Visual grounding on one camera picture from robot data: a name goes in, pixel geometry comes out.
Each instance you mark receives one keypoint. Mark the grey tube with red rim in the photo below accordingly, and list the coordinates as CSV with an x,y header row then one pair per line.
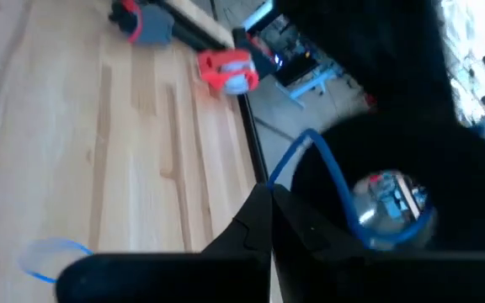
x,y
154,25

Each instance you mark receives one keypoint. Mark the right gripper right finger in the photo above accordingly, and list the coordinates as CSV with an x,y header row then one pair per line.
x,y
305,231

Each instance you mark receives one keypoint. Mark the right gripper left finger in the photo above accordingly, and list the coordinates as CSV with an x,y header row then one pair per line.
x,y
255,235

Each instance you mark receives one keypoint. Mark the white desk leg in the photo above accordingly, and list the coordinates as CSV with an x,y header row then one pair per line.
x,y
310,82

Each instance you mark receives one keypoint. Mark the black aluminium table frame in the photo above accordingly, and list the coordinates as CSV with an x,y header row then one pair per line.
x,y
253,139

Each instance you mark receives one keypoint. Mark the red tape dispenser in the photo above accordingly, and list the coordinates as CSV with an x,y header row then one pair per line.
x,y
225,69

